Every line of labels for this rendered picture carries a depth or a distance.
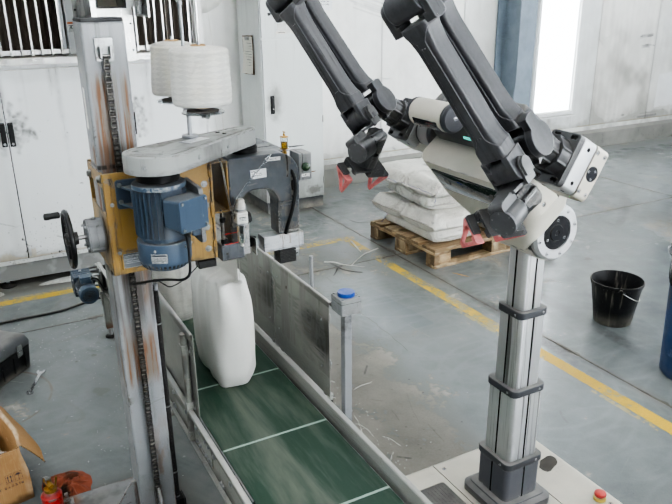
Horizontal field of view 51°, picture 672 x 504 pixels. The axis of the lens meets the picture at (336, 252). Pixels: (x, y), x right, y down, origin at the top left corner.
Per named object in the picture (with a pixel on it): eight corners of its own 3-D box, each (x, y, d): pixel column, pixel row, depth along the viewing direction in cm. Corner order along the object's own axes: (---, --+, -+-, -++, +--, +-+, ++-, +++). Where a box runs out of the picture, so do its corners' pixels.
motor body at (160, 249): (200, 268, 200) (193, 183, 192) (147, 278, 193) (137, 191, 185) (184, 252, 213) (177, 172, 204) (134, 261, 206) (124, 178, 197)
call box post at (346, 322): (352, 494, 270) (352, 311, 243) (345, 497, 268) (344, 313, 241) (348, 490, 272) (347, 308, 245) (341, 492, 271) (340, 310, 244)
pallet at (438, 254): (556, 239, 545) (558, 222, 540) (434, 269, 488) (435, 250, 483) (485, 213, 612) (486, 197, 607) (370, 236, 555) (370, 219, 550)
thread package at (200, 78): (241, 109, 192) (238, 44, 186) (182, 114, 185) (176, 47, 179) (221, 102, 206) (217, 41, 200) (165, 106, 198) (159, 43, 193)
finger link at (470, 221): (447, 233, 156) (468, 211, 149) (472, 229, 159) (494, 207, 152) (460, 260, 153) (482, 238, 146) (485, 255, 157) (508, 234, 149)
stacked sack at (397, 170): (471, 179, 530) (472, 161, 525) (396, 190, 503) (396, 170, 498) (439, 168, 567) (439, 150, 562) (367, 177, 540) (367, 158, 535)
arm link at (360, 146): (371, 101, 188) (350, 116, 194) (349, 115, 180) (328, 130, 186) (395, 139, 189) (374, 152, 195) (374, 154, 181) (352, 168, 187)
